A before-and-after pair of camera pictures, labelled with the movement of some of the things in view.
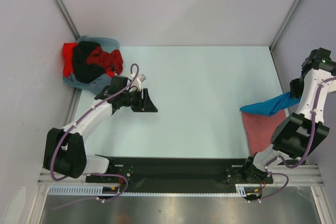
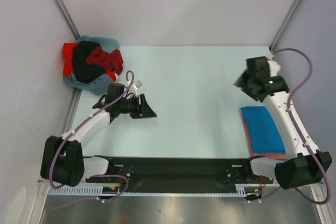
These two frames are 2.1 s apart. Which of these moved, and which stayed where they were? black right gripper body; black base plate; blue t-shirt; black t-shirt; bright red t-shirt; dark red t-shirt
Moved: blue t-shirt; black right gripper body
Stayed: black t-shirt; bright red t-shirt; dark red t-shirt; black base plate
